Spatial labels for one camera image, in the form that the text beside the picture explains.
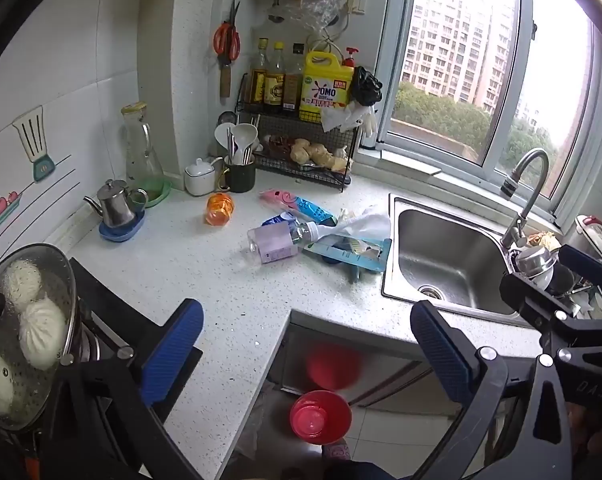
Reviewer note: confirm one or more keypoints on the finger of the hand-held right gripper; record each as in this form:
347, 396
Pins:
586, 262
526, 300

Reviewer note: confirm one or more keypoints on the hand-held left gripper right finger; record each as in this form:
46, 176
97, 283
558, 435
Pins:
441, 355

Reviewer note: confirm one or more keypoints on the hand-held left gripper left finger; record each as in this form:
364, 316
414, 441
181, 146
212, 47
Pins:
173, 355

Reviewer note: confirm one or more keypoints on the red plastic bin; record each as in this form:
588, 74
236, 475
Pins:
321, 417

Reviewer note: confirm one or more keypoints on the pink and blue plastic bag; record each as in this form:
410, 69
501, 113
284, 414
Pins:
296, 204

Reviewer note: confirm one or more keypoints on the white rice cooker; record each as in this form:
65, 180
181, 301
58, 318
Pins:
596, 230

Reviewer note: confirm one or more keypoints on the steel bowl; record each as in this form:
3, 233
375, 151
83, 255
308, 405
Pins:
533, 260

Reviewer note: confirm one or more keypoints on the steel sink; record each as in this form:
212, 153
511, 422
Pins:
446, 255

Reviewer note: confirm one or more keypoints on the steel faucet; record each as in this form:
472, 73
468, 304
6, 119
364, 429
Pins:
526, 185

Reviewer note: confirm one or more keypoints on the teal cardboard packaging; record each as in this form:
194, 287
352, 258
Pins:
363, 256

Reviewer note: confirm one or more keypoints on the pink slipper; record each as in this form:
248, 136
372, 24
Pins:
336, 452

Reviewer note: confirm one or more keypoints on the person's blue trouser leg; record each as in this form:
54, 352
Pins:
356, 471

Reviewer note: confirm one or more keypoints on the clear plastic bottle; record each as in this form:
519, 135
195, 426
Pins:
276, 242

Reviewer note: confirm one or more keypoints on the glass pot lid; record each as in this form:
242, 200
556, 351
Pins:
46, 270

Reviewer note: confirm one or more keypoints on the crumpled white plastic glove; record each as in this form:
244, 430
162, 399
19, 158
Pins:
363, 222

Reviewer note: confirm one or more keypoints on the orange plastic jar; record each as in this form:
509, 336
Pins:
220, 208

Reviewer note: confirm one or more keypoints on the green plastic dish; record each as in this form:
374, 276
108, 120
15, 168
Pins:
160, 195

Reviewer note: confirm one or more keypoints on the steel teapot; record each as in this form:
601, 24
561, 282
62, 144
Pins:
116, 205

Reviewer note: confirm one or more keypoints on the blue tissue pack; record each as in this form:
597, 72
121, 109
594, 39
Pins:
280, 220

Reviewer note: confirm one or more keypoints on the white ceramic condiment jar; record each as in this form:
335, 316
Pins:
198, 177

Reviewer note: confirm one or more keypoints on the black utensil mug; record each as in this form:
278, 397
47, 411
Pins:
241, 177

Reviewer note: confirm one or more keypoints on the glass carafe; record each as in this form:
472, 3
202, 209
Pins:
141, 155

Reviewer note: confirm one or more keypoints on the ginger root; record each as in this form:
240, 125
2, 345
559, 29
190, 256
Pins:
327, 161
301, 150

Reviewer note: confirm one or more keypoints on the white plastic spoon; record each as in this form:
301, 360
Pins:
223, 135

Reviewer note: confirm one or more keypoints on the garlic bulb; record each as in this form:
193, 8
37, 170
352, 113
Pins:
340, 151

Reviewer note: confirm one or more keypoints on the white rice paddle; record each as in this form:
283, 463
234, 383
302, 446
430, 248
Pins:
244, 137

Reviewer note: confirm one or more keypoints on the brown dried spice bag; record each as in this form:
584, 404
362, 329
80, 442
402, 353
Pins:
276, 142

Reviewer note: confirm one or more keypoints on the steel ladle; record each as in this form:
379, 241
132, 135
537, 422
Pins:
226, 117

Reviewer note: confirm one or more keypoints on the hanging white gloves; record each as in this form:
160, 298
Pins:
348, 117

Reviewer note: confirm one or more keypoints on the black plastic bag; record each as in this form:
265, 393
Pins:
366, 85

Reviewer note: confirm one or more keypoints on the dark oil bottle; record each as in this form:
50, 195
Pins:
259, 82

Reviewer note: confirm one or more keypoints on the yellow capped sauce bottle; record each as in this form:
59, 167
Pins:
276, 82

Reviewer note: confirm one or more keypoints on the yellow detergent jug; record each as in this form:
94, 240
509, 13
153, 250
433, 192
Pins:
326, 85

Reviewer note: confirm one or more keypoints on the black capped sauce bottle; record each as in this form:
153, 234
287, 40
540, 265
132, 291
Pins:
293, 82

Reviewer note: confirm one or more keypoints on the clear plastic bag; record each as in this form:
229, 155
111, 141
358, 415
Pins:
321, 10

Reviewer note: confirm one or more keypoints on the window frame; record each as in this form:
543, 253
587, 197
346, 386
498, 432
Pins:
501, 85

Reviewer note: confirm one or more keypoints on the fruit bowl wall sticker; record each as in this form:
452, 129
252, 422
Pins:
3, 207

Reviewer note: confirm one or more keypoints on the white wall socket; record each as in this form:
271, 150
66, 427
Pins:
356, 2

